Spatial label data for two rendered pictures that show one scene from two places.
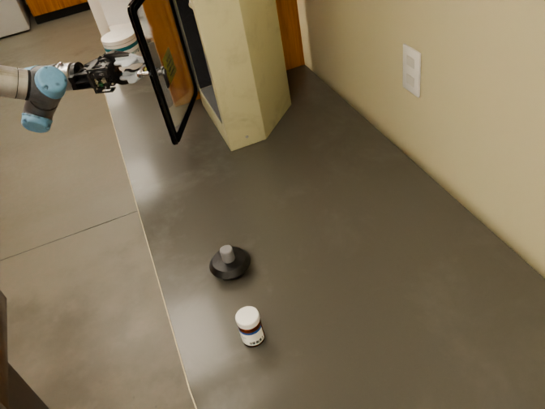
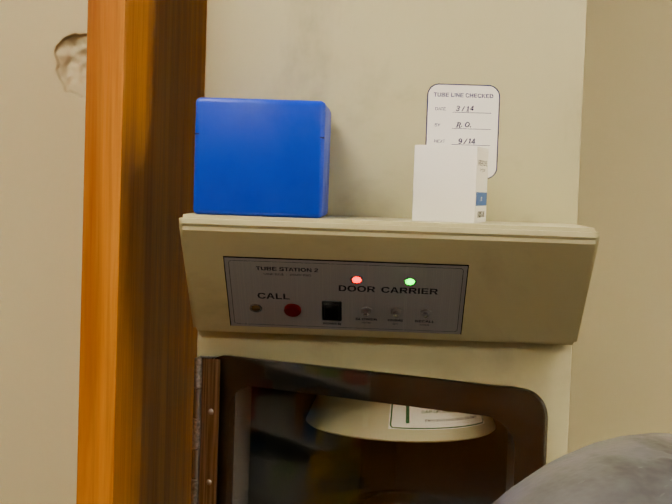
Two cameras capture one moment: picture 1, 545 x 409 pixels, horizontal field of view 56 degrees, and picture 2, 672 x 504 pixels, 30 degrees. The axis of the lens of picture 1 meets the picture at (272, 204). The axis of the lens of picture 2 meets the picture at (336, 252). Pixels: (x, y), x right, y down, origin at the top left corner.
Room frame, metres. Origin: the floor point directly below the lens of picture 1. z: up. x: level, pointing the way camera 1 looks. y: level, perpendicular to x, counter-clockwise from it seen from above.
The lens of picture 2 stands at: (1.16, 1.16, 1.54)
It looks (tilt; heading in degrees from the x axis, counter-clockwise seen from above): 3 degrees down; 286
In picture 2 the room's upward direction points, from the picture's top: 2 degrees clockwise
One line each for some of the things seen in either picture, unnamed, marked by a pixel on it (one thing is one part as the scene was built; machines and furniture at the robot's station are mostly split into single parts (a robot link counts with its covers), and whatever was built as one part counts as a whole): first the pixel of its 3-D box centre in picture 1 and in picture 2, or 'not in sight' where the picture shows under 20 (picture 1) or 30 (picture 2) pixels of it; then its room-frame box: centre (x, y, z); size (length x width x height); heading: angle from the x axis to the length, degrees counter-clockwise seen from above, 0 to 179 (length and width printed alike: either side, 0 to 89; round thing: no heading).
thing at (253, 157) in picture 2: not in sight; (265, 159); (1.49, 0.20, 1.56); 0.10 x 0.10 x 0.09; 14
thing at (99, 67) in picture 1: (96, 75); not in sight; (1.37, 0.40, 1.20); 0.12 x 0.09 x 0.08; 77
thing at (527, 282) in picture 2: not in sight; (385, 281); (1.39, 0.18, 1.46); 0.32 x 0.11 x 0.10; 14
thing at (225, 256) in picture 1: (229, 259); not in sight; (0.79, 0.12, 0.97); 0.09 x 0.09 x 0.07
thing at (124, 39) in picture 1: (124, 53); not in sight; (1.96, 0.44, 1.02); 0.13 x 0.13 x 0.15
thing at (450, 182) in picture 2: not in sight; (450, 184); (1.34, 0.17, 1.54); 0.05 x 0.05 x 0.06; 89
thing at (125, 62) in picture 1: (129, 62); not in sight; (1.35, 0.30, 1.22); 0.09 x 0.06 x 0.03; 77
